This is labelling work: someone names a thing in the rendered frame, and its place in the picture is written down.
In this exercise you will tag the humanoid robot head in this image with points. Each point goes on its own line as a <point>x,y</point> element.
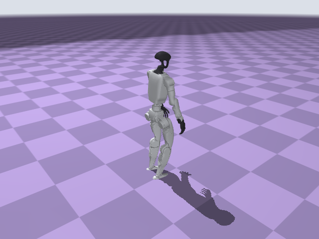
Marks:
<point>162,56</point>

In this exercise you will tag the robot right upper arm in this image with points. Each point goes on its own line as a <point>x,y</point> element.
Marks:
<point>169,84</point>

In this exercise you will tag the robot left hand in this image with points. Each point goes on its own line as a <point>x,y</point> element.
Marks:
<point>164,110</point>

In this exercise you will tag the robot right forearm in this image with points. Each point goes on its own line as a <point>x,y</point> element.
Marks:
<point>177,111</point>

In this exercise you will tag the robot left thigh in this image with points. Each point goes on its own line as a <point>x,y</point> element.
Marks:
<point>154,142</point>

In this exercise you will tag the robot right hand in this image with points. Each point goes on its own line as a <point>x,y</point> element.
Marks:
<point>182,125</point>

